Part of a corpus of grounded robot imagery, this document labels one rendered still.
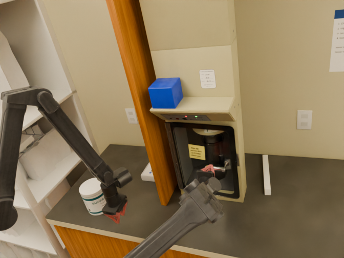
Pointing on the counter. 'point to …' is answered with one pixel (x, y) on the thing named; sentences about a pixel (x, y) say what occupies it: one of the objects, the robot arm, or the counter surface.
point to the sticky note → (196, 152)
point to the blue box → (166, 92)
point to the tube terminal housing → (178, 69)
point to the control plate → (186, 117)
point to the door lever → (221, 167)
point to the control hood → (203, 108)
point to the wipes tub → (92, 196)
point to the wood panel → (154, 132)
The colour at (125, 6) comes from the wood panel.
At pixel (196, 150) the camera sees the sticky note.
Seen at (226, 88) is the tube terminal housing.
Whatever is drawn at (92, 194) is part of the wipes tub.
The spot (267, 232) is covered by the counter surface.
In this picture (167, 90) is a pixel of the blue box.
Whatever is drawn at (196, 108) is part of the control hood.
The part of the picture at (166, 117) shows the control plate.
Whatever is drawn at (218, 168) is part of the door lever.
